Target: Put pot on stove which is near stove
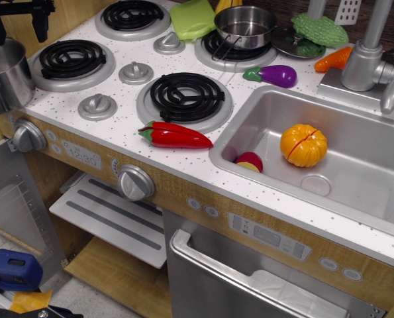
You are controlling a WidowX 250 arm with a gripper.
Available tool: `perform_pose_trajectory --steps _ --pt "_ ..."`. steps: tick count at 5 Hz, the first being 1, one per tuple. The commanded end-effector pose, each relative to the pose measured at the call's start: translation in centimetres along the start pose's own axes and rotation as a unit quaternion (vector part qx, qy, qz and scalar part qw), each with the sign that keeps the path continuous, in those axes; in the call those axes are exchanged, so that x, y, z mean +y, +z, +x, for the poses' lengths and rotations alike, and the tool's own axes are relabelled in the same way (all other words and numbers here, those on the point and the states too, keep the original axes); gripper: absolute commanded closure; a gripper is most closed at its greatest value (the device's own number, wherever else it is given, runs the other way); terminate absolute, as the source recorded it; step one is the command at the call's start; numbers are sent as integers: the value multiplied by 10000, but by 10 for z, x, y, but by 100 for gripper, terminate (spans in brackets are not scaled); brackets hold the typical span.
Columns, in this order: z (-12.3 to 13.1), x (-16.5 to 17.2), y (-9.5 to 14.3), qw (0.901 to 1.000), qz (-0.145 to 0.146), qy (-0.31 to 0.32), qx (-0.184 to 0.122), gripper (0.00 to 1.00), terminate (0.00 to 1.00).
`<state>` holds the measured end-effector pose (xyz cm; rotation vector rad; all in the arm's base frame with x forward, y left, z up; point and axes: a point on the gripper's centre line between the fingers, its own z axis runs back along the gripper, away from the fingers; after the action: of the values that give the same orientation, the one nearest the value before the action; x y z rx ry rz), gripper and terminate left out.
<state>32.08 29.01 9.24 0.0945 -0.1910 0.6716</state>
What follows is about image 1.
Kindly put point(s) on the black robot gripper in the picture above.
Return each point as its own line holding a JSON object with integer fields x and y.
{"x": 40, "y": 11}

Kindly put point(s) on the silver toy faucet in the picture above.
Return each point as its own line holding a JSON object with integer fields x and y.
{"x": 366, "y": 79}

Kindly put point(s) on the red yellow toy fruit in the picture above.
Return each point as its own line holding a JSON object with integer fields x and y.
{"x": 251, "y": 161}

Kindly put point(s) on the silver oven dial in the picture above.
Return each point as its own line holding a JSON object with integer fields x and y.
{"x": 28, "y": 137}
{"x": 134, "y": 184}

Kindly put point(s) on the front right black burner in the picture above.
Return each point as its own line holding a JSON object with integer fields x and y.
{"x": 197, "y": 102}

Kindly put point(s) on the back right black burner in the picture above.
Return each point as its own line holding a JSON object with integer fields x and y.
{"x": 211, "y": 52}

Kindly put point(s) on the silver oven dial right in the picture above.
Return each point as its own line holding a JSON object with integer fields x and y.
{"x": 134, "y": 184}

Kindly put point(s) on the blue plastic clamp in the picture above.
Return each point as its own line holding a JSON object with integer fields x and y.
{"x": 19, "y": 272}

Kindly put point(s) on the silver stovetop knob back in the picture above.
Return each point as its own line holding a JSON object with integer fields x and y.
{"x": 169, "y": 44}

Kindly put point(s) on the silver stovetop knob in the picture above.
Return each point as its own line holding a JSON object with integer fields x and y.
{"x": 97, "y": 107}
{"x": 136, "y": 73}
{"x": 169, "y": 44}

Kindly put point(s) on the purple toy eggplant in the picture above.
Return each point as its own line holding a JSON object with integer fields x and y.
{"x": 279, "y": 75}

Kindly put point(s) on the back left black burner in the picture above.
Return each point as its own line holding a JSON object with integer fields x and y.
{"x": 130, "y": 21}

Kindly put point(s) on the yellow tape piece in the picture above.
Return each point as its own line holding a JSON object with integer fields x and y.
{"x": 26, "y": 301}

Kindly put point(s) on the black burner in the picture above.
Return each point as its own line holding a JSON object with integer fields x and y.
{"x": 130, "y": 21}
{"x": 71, "y": 65}
{"x": 211, "y": 52}
{"x": 197, "y": 102}

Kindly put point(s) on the white oven rack shelf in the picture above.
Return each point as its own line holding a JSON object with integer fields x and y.
{"x": 135, "y": 227}

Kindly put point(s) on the silver stovetop knob front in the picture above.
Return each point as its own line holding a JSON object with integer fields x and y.
{"x": 97, "y": 107}

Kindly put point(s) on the silver toy sink basin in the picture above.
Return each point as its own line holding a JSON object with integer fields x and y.
{"x": 356, "y": 177}

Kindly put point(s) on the orange toy pumpkin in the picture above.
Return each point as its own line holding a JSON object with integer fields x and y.
{"x": 303, "y": 145}

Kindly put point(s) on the orange toy carrot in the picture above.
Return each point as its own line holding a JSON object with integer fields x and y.
{"x": 337, "y": 59}

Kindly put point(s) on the silver oven dial left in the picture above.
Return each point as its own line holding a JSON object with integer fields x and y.
{"x": 28, "y": 137}

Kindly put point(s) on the open silver oven door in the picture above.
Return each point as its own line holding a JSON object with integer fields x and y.
{"x": 25, "y": 224}

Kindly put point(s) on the front left black burner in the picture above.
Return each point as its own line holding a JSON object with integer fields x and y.
{"x": 71, "y": 65}

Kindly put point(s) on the red toy chili pepper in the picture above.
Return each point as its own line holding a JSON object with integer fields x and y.
{"x": 169, "y": 135}

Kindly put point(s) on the white slotted spatula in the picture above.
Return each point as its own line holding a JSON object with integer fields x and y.
{"x": 347, "y": 13}

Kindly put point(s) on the silver dishwasher door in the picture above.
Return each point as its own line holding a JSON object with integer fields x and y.
{"x": 211, "y": 275}

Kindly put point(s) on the small steel saucepan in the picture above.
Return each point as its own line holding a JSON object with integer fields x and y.
{"x": 245, "y": 27}

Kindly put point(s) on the silver stovetop knob middle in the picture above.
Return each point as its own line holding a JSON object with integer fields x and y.
{"x": 136, "y": 73}

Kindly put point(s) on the yellow toy banana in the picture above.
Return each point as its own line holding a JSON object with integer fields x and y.
{"x": 225, "y": 4}

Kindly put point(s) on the tall stainless steel pot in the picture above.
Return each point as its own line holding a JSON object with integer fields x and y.
{"x": 16, "y": 85}

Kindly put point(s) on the green toy bitter gourd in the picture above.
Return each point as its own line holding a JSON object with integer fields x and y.
{"x": 321, "y": 31}

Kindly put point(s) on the steel pot lid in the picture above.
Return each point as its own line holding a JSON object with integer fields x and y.
{"x": 291, "y": 43}

